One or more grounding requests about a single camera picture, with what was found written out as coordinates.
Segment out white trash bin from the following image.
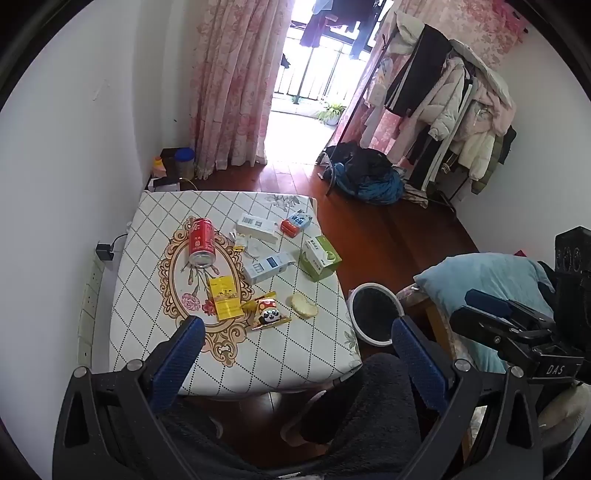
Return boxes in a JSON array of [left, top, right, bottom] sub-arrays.
[[347, 283, 406, 347]]

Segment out yellow wrapper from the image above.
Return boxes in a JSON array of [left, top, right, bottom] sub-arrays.
[[207, 275, 243, 322]]

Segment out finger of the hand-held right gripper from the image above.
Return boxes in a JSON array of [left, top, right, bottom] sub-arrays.
[[450, 307, 548, 365], [464, 289, 555, 329]]

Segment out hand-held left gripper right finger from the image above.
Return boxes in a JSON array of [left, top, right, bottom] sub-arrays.
[[392, 316, 546, 480]]

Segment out dark box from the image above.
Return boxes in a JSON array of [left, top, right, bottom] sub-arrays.
[[159, 148, 178, 178]]

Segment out white power strip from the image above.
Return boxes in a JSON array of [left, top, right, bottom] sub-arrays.
[[78, 258, 106, 365]]

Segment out jar with blue lid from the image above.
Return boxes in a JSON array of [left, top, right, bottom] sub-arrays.
[[174, 147, 197, 181]]

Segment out balcony railing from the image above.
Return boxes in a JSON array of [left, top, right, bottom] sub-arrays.
[[272, 37, 370, 104]]

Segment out wooden stool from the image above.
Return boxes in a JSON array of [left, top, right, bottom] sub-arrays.
[[396, 284, 472, 365]]

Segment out hanging laundry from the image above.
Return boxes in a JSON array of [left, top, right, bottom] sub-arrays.
[[298, 0, 393, 61]]

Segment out person's foot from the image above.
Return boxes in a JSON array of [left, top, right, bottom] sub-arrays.
[[203, 413, 227, 439], [279, 392, 331, 448]]

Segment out person's dark pants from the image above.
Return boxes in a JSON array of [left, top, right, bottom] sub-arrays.
[[157, 353, 462, 480]]

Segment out rack of hanging coats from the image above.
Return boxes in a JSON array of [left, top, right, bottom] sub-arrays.
[[360, 11, 518, 204]]

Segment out pile of dark clothes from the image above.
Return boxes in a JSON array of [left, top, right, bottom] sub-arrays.
[[323, 141, 404, 206]]

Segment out charger cable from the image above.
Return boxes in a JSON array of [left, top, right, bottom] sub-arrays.
[[111, 222, 134, 252]]

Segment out panda snack packet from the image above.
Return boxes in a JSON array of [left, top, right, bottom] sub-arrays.
[[242, 292, 291, 330]]

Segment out potted plant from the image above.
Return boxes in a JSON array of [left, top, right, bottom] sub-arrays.
[[314, 102, 347, 126]]

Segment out piece of bread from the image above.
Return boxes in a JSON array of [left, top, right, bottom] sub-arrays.
[[290, 294, 319, 319]]

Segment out white and blue carton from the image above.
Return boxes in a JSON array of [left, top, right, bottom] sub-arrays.
[[242, 251, 297, 284]]

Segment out green and white box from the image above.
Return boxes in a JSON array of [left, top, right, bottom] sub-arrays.
[[300, 234, 342, 282]]

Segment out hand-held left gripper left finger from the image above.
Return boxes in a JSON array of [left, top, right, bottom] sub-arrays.
[[52, 316, 206, 480]]

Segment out red and blue packet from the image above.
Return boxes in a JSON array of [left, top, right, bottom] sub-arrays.
[[281, 210, 311, 238]]

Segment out white diamond-pattern tablecloth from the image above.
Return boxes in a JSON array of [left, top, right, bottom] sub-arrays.
[[108, 190, 362, 398]]

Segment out cream cloth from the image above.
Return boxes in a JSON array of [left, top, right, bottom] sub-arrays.
[[538, 383, 591, 444]]

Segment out red drink can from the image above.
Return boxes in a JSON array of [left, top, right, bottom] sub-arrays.
[[188, 217, 218, 268]]

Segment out white barcode box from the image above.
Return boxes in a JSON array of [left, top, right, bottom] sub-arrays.
[[235, 213, 280, 244]]

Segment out light blue pillow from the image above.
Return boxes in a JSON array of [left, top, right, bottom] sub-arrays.
[[413, 253, 557, 374]]

